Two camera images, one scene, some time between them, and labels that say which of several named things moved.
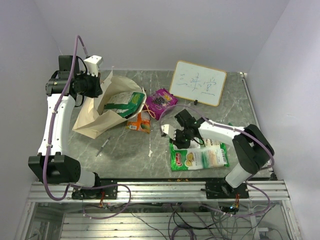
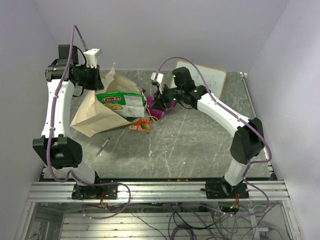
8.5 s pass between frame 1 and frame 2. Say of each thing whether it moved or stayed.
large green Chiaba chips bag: moved
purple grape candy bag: stayed
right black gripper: moved
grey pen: stayed
